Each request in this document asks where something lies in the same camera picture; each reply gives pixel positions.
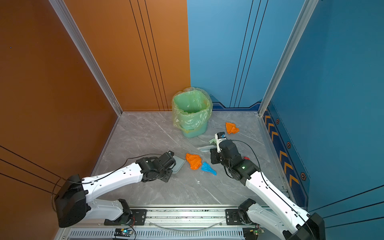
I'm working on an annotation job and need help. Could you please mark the grey-green hand brush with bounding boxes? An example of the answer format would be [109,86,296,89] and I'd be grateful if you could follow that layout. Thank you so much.
[198,145,217,153]

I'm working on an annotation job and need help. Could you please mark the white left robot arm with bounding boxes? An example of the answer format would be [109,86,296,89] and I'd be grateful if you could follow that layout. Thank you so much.
[54,151,185,228]

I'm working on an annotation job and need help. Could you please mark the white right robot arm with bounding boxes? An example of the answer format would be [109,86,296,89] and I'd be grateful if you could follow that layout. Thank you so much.
[210,132,326,240]

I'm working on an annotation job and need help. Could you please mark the mint green paper scrap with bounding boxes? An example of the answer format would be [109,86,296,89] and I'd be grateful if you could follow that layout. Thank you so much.
[209,138,217,145]

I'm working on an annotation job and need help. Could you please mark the bright blue paper scrap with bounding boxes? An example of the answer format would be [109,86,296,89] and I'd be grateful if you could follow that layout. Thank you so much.
[201,162,217,176]

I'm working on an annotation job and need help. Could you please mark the small orange paper scrap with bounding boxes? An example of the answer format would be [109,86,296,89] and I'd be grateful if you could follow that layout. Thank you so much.
[226,123,240,134]

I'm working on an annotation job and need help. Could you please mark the large orange paper scrap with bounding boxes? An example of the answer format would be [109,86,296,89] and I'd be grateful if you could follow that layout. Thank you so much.
[186,153,202,170]

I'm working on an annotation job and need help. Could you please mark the green trash bin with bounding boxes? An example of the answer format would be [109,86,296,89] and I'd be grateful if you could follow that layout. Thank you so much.
[181,122,208,138]

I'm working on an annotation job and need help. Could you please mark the left green circuit board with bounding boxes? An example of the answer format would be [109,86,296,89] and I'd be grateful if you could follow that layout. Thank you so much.
[114,228,135,240]

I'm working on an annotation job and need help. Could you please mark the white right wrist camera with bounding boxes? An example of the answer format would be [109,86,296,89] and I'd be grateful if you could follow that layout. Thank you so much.
[215,132,227,153]

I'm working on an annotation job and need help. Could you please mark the aluminium front rail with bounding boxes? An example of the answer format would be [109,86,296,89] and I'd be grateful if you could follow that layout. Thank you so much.
[59,206,310,229]

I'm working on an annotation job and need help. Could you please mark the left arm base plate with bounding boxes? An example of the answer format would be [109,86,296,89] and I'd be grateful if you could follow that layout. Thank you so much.
[104,209,147,226]

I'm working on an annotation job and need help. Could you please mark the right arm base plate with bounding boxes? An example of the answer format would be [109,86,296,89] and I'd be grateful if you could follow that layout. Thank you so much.
[225,209,251,226]

